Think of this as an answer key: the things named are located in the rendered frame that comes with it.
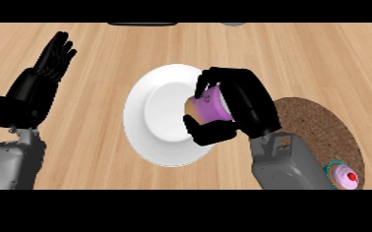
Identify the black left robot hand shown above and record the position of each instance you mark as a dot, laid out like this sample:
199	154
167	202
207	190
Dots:
34	88

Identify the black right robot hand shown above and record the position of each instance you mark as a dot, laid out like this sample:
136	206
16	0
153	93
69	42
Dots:
249	104

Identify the purple can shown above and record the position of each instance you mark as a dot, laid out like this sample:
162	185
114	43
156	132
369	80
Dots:
208	106

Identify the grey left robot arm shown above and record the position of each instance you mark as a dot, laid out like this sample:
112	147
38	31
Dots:
16	159

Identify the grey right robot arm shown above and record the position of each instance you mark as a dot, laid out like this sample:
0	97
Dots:
285	162

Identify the brown round cork placemat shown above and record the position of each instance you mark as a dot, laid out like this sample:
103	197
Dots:
325	131

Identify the white plate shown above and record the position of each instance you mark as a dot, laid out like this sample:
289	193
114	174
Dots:
156	118

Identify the grey rounded object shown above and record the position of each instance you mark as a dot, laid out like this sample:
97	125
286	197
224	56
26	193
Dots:
233	23

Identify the pink cupcake with cherry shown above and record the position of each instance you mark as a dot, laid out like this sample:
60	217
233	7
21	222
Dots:
344	176

